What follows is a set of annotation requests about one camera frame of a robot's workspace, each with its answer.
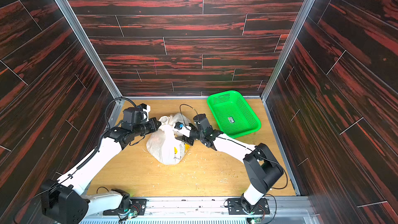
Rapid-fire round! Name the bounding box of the wrist white camera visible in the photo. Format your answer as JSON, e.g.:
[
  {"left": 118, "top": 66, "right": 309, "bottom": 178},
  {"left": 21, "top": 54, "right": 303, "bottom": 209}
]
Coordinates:
[
  {"left": 179, "top": 125, "right": 192, "bottom": 137},
  {"left": 138, "top": 103, "right": 151, "bottom": 122}
]

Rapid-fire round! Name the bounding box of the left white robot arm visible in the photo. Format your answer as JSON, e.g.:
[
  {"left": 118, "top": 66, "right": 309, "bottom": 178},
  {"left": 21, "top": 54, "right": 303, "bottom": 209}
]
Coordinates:
[{"left": 40, "top": 104, "right": 161, "bottom": 224}]

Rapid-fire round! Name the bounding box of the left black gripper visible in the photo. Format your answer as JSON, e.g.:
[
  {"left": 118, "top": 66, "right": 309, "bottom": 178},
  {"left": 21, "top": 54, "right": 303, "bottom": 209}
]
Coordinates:
[{"left": 132, "top": 117, "right": 162, "bottom": 138}]

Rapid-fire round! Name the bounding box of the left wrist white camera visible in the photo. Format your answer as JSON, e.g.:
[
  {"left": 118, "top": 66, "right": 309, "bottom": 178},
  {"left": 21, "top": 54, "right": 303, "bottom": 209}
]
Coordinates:
[{"left": 138, "top": 103, "right": 151, "bottom": 122}]

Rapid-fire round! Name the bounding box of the metal front rail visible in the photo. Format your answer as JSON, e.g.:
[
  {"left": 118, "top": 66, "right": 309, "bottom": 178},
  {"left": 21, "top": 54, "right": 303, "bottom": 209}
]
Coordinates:
[{"left": 82, "top": 196, "right": 319, "bottom": 224}]

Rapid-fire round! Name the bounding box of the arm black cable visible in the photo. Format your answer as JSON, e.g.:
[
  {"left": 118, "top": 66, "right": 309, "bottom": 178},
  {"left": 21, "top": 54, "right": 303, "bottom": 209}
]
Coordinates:
[
  {"left": 179, "top": 104, "right": 200, "bottom": 125},
  {"left": 62, "top": 97, "right": 137, "bottom": 181}
]

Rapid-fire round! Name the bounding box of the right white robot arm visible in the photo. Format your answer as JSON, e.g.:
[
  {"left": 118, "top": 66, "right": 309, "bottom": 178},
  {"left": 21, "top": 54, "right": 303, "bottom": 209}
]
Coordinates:
[{"left": 174, "top": 114, "right": 285, "bottom": 212}]

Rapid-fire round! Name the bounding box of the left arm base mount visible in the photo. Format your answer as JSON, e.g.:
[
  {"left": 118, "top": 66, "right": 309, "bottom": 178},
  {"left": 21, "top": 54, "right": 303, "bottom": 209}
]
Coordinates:
[{"left": 95, "top": 188, "right": 148, "bottom": 224}]

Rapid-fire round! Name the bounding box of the white plastic bag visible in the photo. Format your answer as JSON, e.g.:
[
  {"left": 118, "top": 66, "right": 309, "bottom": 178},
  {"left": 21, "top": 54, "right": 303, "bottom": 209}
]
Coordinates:
[{"left": 146, "top": 113, "right": 191, "bottom": 165}]

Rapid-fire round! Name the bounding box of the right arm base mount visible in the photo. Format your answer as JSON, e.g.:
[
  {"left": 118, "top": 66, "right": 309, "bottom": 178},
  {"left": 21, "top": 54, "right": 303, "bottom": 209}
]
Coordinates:
[{"left": 223, "top": 195, "right": 270, "bottom": 224}]

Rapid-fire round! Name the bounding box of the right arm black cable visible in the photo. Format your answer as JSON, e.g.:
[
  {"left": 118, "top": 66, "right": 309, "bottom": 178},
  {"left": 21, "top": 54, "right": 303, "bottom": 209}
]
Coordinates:
[{"left": 179, "top": 104, "right": 200, "bottom": 125}]

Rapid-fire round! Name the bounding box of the green plastic basket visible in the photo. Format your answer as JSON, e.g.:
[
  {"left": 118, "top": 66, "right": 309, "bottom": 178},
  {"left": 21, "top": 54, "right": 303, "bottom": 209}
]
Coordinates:
[{"left": 207, "top": 90, "right": 261, "bottom": 139}]

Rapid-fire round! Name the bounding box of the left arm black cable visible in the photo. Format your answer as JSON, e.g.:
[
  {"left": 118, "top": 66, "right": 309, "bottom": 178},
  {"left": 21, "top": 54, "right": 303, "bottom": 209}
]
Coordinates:
[{"left": 62, "top": 97, "right": 137, "bottom": 181}]

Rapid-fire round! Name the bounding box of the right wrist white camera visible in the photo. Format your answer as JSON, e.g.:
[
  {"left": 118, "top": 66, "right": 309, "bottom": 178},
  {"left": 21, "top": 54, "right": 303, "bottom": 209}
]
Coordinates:
[{"left": 179, "top": 125, "right": 192, "bottom": 137}]

